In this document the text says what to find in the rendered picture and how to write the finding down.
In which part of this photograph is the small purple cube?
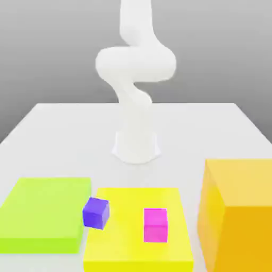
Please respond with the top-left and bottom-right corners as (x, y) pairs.
(82, 197), (111, 231)

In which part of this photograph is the small magenta cube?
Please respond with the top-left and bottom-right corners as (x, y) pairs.
(143, 208), (168, 243)

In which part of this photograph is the large yellow box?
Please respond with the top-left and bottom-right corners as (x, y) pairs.
(82, 187), (195, 272)

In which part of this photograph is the large lime green box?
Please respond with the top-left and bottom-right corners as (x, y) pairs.
(0, 177), (92, 254)

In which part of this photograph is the large orange box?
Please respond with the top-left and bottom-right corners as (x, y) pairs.
(197, 158), (272, 272)

